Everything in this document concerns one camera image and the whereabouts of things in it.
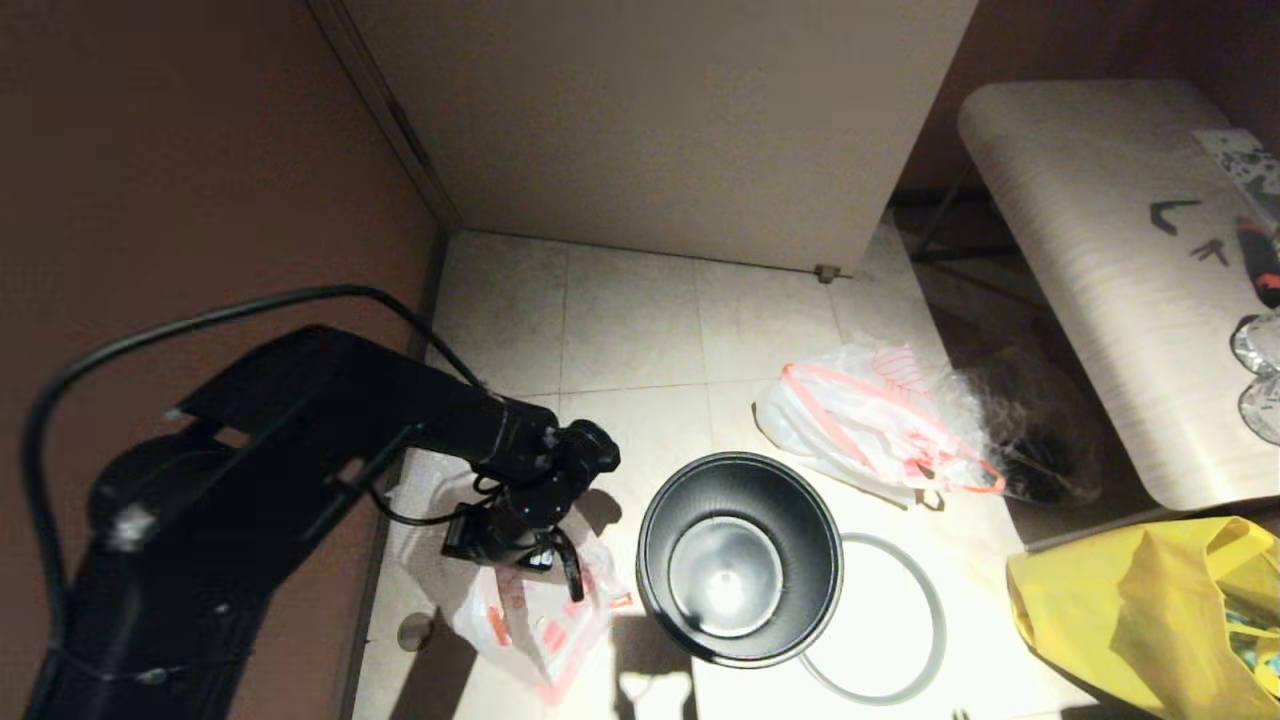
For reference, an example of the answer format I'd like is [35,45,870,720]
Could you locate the yellow plastic bag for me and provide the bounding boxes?
[1006,516,1280,720]

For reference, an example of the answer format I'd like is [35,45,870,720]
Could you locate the crumpled clear plastic bag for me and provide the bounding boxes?
[935,345,1101,506]

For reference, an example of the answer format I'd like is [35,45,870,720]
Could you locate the white door panel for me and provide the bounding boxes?
[340,0,979,277]

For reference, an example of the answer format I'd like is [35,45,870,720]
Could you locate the clear glass items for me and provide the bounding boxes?
[1236,380,1280,448]

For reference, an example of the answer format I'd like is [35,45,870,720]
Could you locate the black white patterned sheet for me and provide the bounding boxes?
[1195,128,1280,201]

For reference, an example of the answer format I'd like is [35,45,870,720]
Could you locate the black round trash bin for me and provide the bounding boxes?
[636,452,844,669]

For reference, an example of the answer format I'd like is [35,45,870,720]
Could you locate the green printed package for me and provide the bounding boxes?
[1225,600,1280,701]

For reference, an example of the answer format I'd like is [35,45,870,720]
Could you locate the black L-shaped hex key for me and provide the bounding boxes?
[1150,200,1204,236]

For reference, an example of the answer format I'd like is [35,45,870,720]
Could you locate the white red-drawstring used trash bag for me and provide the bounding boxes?
[752,342,1006,511]

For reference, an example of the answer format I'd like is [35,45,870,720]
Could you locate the black metal table frame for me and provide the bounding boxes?
[910,165,1021,301]

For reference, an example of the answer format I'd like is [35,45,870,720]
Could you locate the white plastic bag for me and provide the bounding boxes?
[440,495,633,706]

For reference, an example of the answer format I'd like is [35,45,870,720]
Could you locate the black red screwdriver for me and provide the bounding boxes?
[1235,218,1280,309]

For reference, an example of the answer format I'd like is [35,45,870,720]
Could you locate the brown door frame strip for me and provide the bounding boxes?
[308,0,464,234]

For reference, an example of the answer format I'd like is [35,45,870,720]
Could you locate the grey bin retaining ring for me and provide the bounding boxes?
[798,533,947,707]

